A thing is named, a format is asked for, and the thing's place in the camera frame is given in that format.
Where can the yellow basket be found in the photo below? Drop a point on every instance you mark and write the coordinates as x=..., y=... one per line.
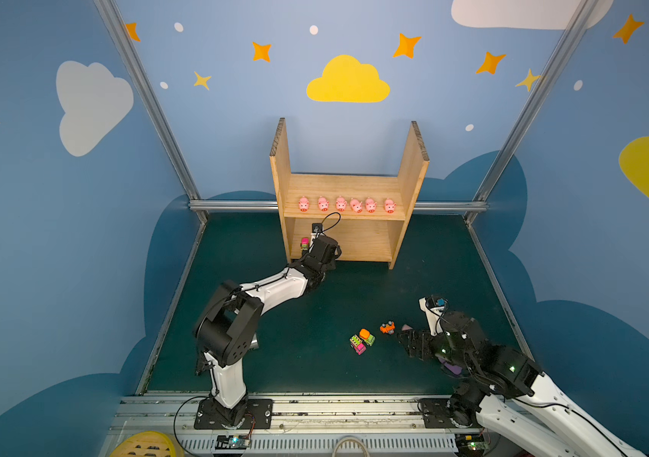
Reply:
x=148, y=444

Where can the pink pig toy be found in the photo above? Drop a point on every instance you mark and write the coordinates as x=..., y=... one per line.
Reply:
x=341, y=204
x=323, y=204
x=371, y=205
x=303, y=204
x=389, y=206
x=356, y=205

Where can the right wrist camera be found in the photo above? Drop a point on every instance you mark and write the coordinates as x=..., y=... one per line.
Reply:
x=433, y=306

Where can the wooden shelf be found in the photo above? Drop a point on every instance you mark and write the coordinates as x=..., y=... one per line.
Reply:
x=363, y=237

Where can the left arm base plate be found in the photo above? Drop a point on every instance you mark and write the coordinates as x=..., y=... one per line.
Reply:
x=249, y=413

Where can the purple pink toy shovel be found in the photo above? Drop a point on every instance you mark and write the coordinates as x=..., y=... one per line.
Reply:
x=422, y=345

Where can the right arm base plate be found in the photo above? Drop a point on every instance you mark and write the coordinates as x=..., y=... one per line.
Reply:
x=437, y=412

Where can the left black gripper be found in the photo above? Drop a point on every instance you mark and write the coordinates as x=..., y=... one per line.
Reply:
x=313, y=243

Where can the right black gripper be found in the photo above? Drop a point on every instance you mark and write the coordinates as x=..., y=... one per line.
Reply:
x=427, y=342

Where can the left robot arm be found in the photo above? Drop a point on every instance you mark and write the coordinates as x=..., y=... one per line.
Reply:
x=225, y=330

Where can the small orange toy car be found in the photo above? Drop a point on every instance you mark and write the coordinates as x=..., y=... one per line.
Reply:
x=388, y=328

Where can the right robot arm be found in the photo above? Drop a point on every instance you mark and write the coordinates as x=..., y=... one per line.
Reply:
x=505, y=391

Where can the silver metal cylinder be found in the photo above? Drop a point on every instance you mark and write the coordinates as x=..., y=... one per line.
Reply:
x=254, y=344

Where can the magenta green toy truck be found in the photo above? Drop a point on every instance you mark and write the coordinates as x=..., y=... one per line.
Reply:
x=357, y=344

